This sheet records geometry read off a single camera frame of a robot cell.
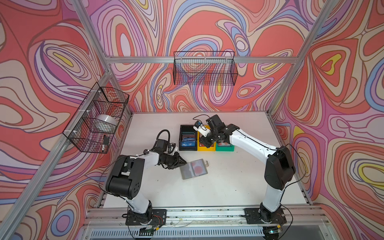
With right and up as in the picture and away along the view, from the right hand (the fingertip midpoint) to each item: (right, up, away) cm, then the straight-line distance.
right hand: (202, 143), depth 87 cm
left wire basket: (-56, +10, -14) cm, 58 cm away
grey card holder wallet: (-9, -17, +1) cm, 20 cm away
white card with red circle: (-2, -15, +3) cm, 16 cm away
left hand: (-9, -12, +1) cm, 15 cm away
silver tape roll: (-49, +13, -15) cm, 53 cm away
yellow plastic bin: (-1, -3, +6) cm, 7 cm away
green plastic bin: (+14, -3, +8) cm, 16 cm away
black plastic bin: (-9, +1, +14) cm, 17 cm away
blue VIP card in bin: (-9, -2, +11) cm, 14 cm away
